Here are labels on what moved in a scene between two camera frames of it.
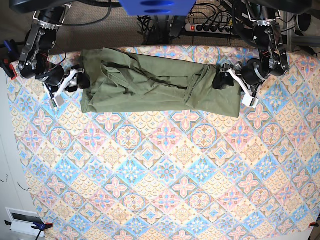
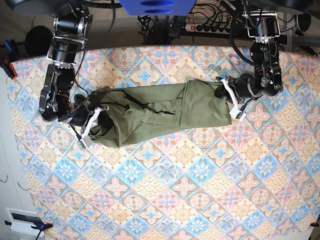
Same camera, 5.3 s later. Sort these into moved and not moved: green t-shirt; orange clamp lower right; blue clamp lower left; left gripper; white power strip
Moved: green t-shirt; left gripper
Not moved: orange clamp lower right; white power strip; blue clamp lower left
